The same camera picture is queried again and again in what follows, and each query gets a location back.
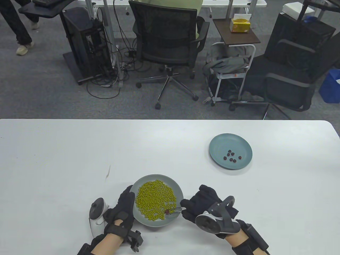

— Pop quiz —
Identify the black side desk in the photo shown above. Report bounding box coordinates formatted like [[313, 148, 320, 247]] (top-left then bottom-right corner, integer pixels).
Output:
[[18, 0, 117, 85]]

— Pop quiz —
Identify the person's left hand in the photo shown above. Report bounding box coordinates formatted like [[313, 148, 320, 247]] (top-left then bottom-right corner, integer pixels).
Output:
[[103, 185, 136, 239]]

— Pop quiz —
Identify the bundle of black cables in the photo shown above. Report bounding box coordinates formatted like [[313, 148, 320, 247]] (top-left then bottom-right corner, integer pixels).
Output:
[[86, 0, 149, 99]]

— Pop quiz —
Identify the black computer tower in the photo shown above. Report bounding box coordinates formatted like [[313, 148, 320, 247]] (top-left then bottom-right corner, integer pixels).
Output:
[[62, 7, 114, 79]]

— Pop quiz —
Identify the grey plate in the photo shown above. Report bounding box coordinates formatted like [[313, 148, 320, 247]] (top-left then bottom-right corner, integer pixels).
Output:
[[132, 174, 184, 228]]

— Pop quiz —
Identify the black lounge chair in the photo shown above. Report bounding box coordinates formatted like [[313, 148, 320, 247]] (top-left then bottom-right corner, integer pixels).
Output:
[[229, 33, 340, 120]]

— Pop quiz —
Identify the black wrist camera rig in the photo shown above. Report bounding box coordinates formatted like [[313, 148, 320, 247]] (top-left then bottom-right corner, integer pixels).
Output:
[[77, 230, 144, 255], [232, 219, 270, 255]]

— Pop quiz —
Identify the blue bin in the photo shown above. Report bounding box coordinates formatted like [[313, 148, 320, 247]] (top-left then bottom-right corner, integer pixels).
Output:
[[319, 69, 340, 104]]

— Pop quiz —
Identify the grey jacket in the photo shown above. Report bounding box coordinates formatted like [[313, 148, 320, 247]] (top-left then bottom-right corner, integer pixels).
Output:
[[203, 44, 253, 75]]

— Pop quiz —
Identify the person's right forearm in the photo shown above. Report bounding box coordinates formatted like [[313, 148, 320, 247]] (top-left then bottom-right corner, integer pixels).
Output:
[[225, 231, 250, 255]]

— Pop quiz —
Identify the brown side table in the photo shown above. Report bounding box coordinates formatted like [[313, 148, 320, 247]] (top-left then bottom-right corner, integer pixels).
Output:
[[212, 18, 261, 45]]

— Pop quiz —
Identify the yellow tissue box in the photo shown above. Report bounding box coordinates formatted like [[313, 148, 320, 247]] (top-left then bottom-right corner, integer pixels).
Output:
[[229, 13, 251, 33]]

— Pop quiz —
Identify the person's right hand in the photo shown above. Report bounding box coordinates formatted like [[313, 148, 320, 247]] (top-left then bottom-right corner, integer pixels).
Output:
[[180, 185, 247, 240]]

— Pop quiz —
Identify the person's left forearm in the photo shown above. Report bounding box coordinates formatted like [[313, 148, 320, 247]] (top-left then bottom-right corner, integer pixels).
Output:
[[92, 234, 125, 255]]

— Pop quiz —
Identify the black mesh office chair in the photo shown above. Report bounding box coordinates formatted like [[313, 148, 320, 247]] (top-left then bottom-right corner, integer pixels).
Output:
[[128, 0, 210, 110]]

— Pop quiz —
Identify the white office desk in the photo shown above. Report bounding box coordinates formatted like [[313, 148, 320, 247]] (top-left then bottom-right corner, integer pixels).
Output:
[[85, 0, 267, 81]]

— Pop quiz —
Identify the white box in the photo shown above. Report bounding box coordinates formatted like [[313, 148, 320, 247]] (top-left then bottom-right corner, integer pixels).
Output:
[[282, 2, 314, 17]]

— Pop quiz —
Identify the grey white handheld controller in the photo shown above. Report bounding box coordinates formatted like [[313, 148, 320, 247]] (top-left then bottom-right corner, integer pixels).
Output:
[[195, 196, 241, 235], [89, 198, 110, 238]]

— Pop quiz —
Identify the white metal cart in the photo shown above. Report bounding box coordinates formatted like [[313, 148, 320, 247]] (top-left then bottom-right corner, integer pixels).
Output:
[[206, 42, 257, 107]]

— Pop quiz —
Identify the black keyboard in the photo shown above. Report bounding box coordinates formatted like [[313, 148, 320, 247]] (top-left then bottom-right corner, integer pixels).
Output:
[[32, 0, 63, 7]]

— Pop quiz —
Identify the teal plate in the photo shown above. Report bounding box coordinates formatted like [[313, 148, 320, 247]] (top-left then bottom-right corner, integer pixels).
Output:
[[209, 133, 253, 170]]

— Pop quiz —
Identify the pile of green beans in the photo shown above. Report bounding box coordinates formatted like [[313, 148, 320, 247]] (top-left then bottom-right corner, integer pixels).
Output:
[[135, 180, 177, 221]]

